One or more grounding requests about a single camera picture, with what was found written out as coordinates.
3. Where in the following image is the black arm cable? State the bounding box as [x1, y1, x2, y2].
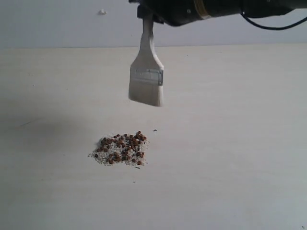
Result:
[239, 11, 307, 31]

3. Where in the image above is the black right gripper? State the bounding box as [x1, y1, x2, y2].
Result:
[128, 0, 207, 26]

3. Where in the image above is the pile of grains and pellets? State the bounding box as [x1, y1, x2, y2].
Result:
[88, 131, 149, 168]

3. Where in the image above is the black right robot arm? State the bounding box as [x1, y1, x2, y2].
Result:
[129, 0, 307, 27]

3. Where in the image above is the wooden paint brush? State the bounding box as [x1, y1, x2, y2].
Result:
[129, 15, 164, 107]

